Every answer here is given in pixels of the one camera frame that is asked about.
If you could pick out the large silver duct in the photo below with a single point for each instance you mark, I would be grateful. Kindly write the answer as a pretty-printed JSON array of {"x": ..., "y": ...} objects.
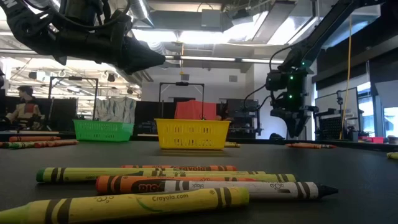
[{"x": 357, "y": 21}]

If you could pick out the round silver duct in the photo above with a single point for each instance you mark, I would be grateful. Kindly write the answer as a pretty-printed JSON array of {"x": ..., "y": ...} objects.
[{"x": 140, "y": 12}]

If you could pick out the green plastic basket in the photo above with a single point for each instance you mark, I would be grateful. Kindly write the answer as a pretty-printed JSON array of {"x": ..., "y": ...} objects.
[{"x": 102, "y": 122}]

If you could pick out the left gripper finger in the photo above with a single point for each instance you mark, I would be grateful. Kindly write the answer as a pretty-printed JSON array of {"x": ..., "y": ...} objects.
[
  {"x": 140, "y": 51},
  {"x": 132, "y": 68}
]

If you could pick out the black frame stand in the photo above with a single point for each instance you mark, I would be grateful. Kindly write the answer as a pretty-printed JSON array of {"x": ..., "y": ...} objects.
[{"x": 74, "y": 78}]

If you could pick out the yellow plastic basket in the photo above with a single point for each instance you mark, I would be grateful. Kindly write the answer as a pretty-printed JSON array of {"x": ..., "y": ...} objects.
[{"x": 192, "y": 123}]

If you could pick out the long ceiling strip light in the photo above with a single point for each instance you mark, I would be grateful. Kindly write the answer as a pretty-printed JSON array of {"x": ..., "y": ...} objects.
[{"x": 208, "y": 58}]

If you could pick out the grey ceiling box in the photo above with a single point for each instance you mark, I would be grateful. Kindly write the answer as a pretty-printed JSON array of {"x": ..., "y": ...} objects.
[{"x": 211, "y": 18}]

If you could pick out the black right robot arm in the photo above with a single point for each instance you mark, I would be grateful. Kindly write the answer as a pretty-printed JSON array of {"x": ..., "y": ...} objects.
[{"x": 329, "y": 28}]

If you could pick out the red cloth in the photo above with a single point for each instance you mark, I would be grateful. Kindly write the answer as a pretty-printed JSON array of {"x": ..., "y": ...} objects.
[{"x": 192, "y": 110}]

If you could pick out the black pegboard rack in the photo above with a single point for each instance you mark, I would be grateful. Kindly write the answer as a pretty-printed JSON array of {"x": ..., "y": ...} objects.
[{"x": 331, "y": 127}]

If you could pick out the person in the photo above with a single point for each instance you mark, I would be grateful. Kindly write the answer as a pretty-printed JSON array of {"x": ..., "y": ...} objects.
[{"x": 26, "y": 109}]

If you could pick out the red box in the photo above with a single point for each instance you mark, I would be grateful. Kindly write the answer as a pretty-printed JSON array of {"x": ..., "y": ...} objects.
[{"x": 373, "y": 140}]

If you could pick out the black crayon white wrapper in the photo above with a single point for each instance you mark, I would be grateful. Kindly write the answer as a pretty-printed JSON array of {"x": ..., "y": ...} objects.
[{"x": 264, "y": 189}]

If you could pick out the black dome object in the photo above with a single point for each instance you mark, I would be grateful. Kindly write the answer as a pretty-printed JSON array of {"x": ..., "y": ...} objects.
[{"x": 276, "y": 137}]

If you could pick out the black shelf rack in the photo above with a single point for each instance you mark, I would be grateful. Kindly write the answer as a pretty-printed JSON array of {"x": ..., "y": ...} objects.
[{"x": 242, "y": 109}]

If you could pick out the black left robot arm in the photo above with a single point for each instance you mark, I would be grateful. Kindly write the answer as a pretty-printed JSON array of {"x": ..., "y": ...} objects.
[{"x": 18, "y": 25}]

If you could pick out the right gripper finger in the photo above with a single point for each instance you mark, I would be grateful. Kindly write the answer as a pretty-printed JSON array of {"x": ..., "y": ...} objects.
[
  {"x": 303, "y": 124},
  {"x": 293, "y": 127}
]

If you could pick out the patterned white cloth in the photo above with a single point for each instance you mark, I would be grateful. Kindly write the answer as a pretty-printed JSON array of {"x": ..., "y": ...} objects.
[{"x": 115, "y": 110}]

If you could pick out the black camera stand frame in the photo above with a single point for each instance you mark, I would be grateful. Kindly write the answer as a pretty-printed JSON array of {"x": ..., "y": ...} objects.
[{"x": 182, "y": 83}]

